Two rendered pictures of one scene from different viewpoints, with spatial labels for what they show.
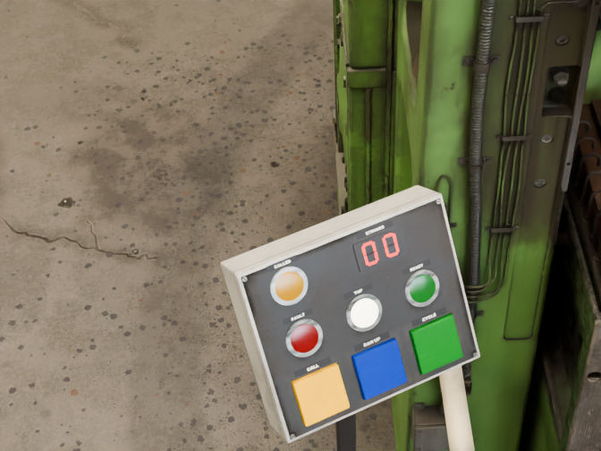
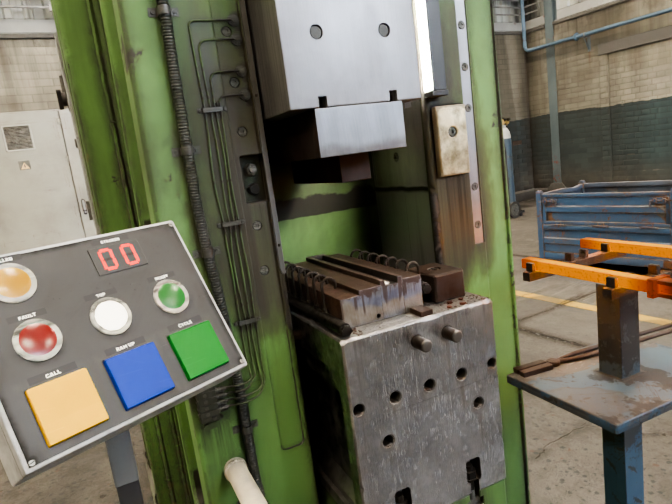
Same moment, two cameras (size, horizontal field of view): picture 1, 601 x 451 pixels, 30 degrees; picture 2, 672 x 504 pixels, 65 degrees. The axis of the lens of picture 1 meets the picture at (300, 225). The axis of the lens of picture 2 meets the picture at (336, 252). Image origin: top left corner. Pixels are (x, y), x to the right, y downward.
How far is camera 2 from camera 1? 1.14 m
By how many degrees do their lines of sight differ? 42
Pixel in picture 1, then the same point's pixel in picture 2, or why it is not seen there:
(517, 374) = (304, 489)
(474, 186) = (212, 272)
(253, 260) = not seen: outside the picture
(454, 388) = (249, 488)
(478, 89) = (190, 171)
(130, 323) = not seen: outside the picture
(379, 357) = (136, 359)
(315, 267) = (44, 267)
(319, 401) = (66, 411)
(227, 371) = not seen: outside the picture
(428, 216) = (163, 235)
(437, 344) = (199, 347)
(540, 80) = (236, 168)
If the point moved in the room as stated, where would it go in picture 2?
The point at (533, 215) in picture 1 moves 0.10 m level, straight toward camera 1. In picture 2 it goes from (268, 304) to (270, 316)
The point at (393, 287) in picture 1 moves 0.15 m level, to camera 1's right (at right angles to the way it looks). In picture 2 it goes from (140, 293) to (236, 273)
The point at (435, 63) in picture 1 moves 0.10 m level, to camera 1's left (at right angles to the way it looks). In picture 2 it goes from (150, 156) to (95, 163)
